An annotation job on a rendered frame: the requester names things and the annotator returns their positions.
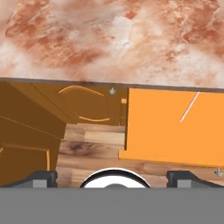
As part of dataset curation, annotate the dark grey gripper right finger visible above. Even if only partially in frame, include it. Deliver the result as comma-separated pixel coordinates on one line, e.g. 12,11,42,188
166,170,224,189

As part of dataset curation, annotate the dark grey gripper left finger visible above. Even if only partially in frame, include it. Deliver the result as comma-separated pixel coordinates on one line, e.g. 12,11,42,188
0,170,59,189

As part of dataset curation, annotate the small grey drawer knob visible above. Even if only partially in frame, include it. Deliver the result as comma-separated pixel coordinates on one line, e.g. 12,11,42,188
213,167,224,179

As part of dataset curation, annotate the open orange wooden drawer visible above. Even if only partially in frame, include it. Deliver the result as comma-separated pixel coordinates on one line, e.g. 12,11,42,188
118,87,224,169

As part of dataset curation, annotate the brown drawer front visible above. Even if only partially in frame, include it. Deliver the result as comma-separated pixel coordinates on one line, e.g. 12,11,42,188
0,80,67,140

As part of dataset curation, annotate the brown cupboard door, square panel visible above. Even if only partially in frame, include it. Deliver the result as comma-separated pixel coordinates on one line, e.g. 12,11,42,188
0,116,62,187

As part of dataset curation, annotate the white round object, black rim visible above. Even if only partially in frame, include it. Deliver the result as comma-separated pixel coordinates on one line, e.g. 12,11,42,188
79,168,151,189

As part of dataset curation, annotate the brown cupboard door, arched panel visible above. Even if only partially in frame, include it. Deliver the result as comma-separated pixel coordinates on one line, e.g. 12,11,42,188
8,81,130,127

